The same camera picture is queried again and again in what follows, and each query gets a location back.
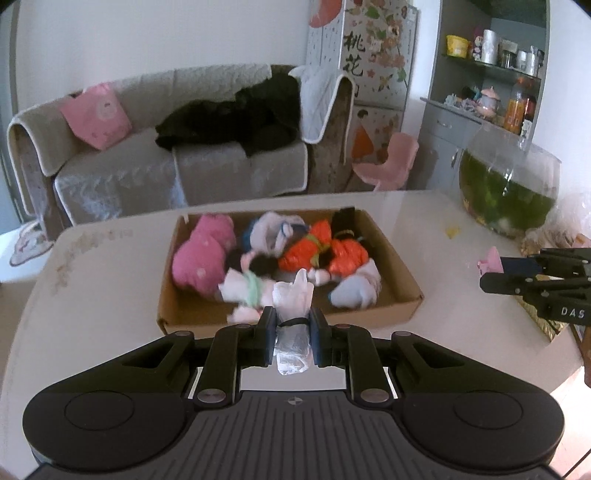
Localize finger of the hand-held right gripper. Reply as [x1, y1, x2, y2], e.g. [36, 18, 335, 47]
[480, 273, 591, 296]
[502, 248, 591, 277]

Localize dark bottle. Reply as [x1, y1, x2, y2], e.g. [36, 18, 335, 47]
[521, 95, 539, 137]

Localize yellow plastic tub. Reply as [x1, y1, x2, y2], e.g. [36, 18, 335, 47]
[445, 34, 471, 58]

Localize white quilted sofa cover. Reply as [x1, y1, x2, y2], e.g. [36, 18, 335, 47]
[288, 65, 354, 145]

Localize translucent plastic bag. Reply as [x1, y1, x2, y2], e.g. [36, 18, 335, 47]
[551, 191, 591, 250]

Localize glass fish bowl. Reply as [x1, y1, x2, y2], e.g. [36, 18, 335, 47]
[458, 122, 561, 238]

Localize grey sofa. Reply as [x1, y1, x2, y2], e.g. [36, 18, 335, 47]
[7, 64, 356, 227]

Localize black sock bundle white band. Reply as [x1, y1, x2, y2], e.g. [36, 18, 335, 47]
[330, 207, 360, 241]

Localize black clothing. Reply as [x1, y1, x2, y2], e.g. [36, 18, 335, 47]
[154, 73, 303, 158]

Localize yellow patterned box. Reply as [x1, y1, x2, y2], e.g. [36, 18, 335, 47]
[522, 228, 591, 342]

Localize pink plastic chair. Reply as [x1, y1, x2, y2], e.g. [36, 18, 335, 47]
[353, 133, 420, 192]

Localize small pink bundle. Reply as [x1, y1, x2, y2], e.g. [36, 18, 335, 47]
[478, 246, 505, 278]

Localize pink ceramic pot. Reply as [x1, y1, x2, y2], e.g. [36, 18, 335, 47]
[475, 87, 503, 118]

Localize white sock bundle tan band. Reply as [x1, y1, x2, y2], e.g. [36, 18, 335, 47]
[330, 258, 383, 310]

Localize pink fluffy sock bundle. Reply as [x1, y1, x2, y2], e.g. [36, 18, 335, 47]
[172, 213, 237, 294]

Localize flower decorated refrigerator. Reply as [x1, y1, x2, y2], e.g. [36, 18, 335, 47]
[305, 0, 421, 190]

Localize grey cabinet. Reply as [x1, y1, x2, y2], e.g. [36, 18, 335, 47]
[418, 0, 552, 190]

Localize orange drink bottle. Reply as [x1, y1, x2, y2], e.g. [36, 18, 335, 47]
[503, 78, 532, 134]

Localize metal cups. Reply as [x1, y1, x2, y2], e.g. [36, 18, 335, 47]
[516, 48, 546, 77]

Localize silver tin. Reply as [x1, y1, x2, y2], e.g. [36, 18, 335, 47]
[480, 30, 502, 65]

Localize pink cushion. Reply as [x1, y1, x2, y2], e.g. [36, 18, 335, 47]
[58, 83, 134, 151]

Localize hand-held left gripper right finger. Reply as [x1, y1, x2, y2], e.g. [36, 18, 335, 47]
[310, 307, 476, 409]

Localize white plastic bag green band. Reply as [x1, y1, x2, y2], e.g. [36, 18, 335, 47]
[217, 269, 278, 325]

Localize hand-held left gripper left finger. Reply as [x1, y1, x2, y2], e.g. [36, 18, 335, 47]
[106, 307, 278, 409]

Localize white glossy desktop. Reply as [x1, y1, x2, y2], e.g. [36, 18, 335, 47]
[16, 189, 591, 480]

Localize clear plastic bag black band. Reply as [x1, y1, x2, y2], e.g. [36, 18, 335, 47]
[272, 268, 315, 377]

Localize cardboard box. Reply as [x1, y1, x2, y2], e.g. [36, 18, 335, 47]
[157, 208, 424, 337]

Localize white embroidered sock bundle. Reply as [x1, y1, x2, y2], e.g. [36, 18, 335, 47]
[254, 211, 309, 254]

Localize black sock bundle pink band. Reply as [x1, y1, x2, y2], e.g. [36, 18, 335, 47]
[240, 251, 280, 280]

